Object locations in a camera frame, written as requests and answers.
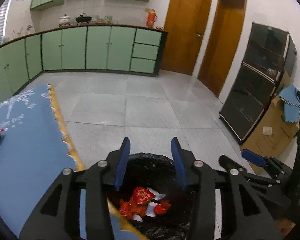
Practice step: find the blue white paper cup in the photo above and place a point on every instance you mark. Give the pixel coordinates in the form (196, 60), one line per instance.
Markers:
(150, 209)

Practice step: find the red gold paper bag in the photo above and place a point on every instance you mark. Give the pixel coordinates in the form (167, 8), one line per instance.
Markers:
(141, 196)

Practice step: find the black wok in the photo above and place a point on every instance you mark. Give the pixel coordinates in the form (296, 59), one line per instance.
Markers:
(83, 19)

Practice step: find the wooden door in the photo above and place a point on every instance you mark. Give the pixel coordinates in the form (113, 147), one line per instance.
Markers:
(185, 23)
(222, 44)

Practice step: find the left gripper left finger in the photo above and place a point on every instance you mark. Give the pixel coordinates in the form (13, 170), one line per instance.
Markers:
(117, 161)

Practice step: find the orange thermos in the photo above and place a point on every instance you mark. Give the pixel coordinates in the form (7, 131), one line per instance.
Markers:
(151, 18)

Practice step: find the green lower kitchen cabinets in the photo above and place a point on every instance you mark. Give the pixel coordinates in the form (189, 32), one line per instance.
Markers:
(108, 48)

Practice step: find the blue cloth on box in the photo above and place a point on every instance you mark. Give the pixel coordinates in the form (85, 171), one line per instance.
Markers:
(291, 103)

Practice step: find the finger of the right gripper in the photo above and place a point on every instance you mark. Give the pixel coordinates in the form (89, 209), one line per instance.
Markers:
(229, 165)
(253, 158)

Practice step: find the black trash bin with bag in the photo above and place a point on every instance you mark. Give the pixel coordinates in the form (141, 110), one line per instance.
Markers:
(157, 172)

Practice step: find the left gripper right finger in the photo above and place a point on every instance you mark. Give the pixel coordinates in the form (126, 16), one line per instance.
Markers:
(183, 161)

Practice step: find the large cardboard box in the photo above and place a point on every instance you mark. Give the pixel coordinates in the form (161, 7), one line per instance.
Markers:
(272, 135)

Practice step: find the red plastic bag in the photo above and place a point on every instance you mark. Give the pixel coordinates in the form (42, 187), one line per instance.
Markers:
(162, 208)
(130, 208)

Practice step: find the white cooking pot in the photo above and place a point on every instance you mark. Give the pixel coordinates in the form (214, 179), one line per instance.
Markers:
(64, 21)

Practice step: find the black glass cabinet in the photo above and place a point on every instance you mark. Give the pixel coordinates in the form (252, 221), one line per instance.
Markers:
(270, 54)

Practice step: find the left wooden door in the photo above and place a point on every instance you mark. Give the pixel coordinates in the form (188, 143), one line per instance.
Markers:
(185, 23)

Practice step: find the right wooden door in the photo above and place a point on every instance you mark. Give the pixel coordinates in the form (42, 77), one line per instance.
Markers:
(222, 44)

